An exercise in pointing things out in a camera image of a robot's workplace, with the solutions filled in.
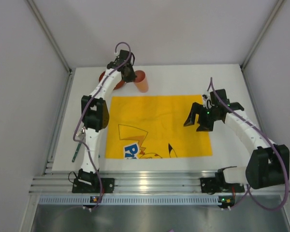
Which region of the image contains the red round plate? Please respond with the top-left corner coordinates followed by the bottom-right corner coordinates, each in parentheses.
top-left (99, 71), bottom-right (126, 90)

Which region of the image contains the pink plastic cup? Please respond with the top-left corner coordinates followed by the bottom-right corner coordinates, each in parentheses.
top-left (134, 70), bottom-right (149, 93)

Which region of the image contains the right aluminium corner post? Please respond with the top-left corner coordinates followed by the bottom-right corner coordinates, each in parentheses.
top-left (240, 0), bottom-right (287, 71)

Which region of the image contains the perforated grey cable duct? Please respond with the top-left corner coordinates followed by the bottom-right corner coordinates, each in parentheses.
top-left (38, 195), bottom-right (235, 206)

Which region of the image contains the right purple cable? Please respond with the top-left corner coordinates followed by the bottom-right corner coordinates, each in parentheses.
top-left (209, 77), bottom-right (290, 213)

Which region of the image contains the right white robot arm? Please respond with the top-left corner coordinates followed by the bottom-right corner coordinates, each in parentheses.
top-left (184, 89), bottom-right (290, 189)

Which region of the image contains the spoon with green handle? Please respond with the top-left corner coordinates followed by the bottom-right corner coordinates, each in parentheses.
top-left (72, 127), bottom-right (85, 162)

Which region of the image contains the left aluminium corner post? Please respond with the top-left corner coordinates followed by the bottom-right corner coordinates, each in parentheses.
top-left (26, 0), bottom-right (73, 73)

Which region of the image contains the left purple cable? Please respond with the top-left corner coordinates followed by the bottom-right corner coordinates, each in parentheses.
top-left (73, 42), bottom-right (133, 213)

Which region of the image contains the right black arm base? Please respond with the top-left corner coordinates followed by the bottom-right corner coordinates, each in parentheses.
top-left (200, 168), bottom-right (245, 195)

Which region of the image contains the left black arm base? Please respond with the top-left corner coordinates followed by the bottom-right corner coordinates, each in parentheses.
top-left (72, 169), bottom-right (115, 193)

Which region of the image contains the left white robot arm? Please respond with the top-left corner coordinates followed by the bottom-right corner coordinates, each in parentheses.
top-left (79, 50), bottom-right (136, 174)

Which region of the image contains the purple cable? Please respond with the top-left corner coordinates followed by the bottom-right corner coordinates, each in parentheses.
top-left (209, 77), bottom-right (290, 213)
top-left (73, 42), bottom-right (133, 213)

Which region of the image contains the aluminium mounting rail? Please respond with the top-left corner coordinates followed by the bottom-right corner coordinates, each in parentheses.
top-left (29, 170), bottom-right (290, 194)

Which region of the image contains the yellow printed cloth placemat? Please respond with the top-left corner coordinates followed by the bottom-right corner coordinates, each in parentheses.
top-left (105, 95), bottom-right (213, 160)

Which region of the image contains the aluminium corner post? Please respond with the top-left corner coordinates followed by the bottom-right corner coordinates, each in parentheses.
top-left (26, 0), bottom-right (73, 73)
top-left (240, 0), bottom-right (287, 71)

